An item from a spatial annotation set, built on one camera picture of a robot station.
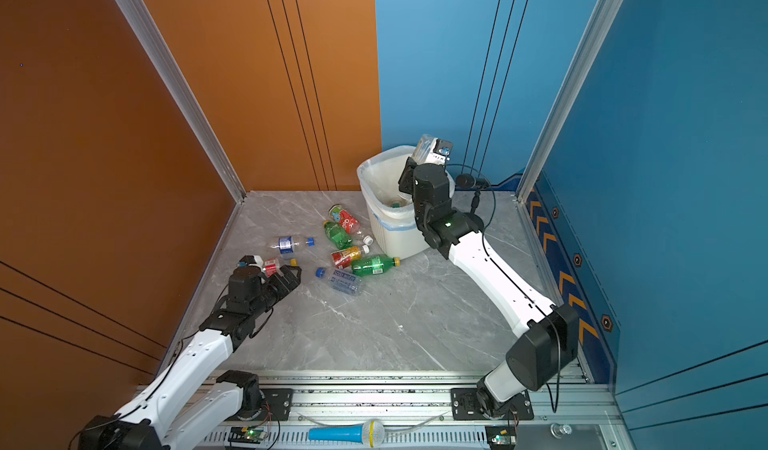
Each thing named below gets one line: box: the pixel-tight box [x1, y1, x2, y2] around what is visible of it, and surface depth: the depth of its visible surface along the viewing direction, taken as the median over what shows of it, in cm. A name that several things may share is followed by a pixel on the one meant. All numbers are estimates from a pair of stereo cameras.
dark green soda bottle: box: [323, 220, 353, 250], surface depth 105 cm
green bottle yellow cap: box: [352, 254, 401, 277], surface depth 96 cm
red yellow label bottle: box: [331, 245, 370, 269], surface depth 98 cm
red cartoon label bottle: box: [328, 203, 374, 246], surface depth 107 cm
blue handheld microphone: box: [308, 419, 386, 448], surface depth 69 cm
